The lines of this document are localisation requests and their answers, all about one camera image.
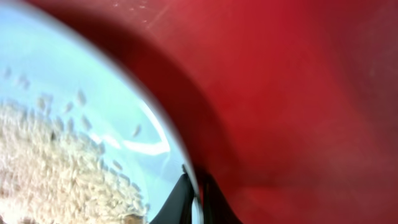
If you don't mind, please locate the light blue plate with rice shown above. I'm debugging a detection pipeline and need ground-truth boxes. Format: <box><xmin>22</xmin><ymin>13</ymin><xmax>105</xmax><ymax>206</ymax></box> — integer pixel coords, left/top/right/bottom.
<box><xmin>1</xmin><ymin>1</ymin><xmax>203</xmax><ymax>223</ymax></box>

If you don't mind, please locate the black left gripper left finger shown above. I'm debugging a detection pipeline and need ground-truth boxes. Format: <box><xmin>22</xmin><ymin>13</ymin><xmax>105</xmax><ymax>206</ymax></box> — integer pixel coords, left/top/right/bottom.
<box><xmin>150</xmin><ymin>165</ymin><xmax>195</xmax><ymax>224</ymax></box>

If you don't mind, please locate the red serving tray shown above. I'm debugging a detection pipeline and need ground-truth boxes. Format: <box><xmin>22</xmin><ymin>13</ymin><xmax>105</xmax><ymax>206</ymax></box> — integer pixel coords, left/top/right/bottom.
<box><xmin>35</xmin><ymin>0</ymin><xmax>397</xmax><ymax>223</ymax></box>

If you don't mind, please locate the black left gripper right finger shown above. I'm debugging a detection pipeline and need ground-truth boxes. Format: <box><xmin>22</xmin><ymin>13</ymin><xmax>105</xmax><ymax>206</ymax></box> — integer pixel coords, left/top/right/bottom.
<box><xmin>200</xmin><ymin>172</ymin><xmax>242</xmax><ymax>224</ymax></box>

